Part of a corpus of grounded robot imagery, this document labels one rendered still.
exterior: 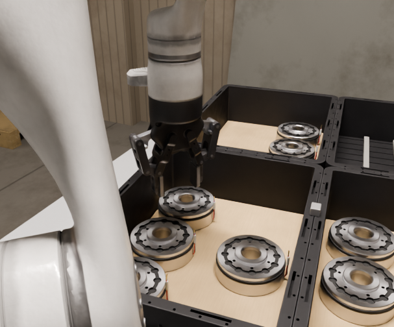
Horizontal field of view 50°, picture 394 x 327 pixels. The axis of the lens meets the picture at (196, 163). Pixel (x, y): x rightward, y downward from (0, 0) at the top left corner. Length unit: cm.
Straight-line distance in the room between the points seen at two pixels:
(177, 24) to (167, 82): 7
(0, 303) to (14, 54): 12
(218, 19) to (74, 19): 271
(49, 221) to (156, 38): 62
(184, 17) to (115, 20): 267
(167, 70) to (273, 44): 200
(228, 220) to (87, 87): 57
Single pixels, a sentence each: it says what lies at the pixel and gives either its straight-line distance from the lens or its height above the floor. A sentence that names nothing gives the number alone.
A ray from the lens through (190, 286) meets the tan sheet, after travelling 65.
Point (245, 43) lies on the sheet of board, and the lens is 258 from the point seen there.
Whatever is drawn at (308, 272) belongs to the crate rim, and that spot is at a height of 93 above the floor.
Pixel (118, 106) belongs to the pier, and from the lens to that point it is 339.
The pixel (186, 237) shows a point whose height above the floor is 86.
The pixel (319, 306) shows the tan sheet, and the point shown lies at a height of 83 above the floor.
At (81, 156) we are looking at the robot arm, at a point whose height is 118.
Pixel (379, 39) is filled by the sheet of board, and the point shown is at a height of 83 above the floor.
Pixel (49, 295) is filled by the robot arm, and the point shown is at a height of 112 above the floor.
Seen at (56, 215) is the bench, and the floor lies 70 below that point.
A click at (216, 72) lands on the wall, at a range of 302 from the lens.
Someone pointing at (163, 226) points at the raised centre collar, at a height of 87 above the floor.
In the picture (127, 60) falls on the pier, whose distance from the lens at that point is 321.
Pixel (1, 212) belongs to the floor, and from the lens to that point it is 250.
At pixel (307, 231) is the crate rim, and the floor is 93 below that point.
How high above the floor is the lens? 128
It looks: 28 degrees down
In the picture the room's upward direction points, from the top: straight up
